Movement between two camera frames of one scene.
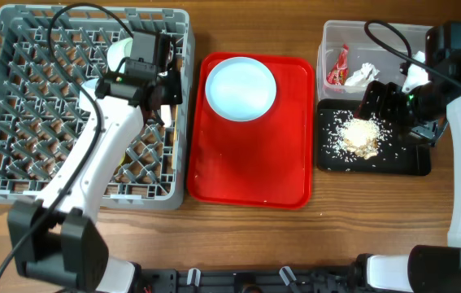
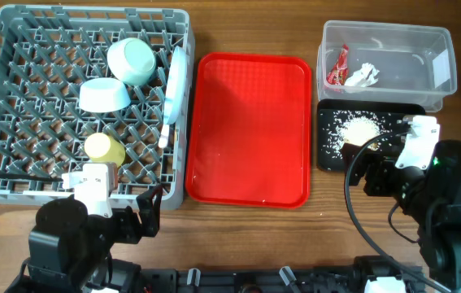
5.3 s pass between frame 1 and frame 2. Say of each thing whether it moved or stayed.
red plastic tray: stayed
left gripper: moved
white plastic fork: moved
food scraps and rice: stayed
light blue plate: moved
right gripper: moved
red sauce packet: stayed
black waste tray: stayed
